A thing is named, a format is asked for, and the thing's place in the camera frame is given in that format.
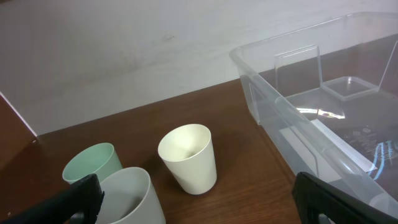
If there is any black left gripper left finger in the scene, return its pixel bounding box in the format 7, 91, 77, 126
3, 174, 104, 224

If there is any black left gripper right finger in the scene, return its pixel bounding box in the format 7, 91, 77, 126
292, 172, 397, 224

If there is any mint green plastic cup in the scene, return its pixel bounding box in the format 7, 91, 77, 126
62, 142, 123, 184

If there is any cream plastic cup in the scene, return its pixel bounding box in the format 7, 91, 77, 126
158, 124, 217, 195

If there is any clear plastic storage bin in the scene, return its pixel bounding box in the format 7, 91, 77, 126
229, 12, 397, 217

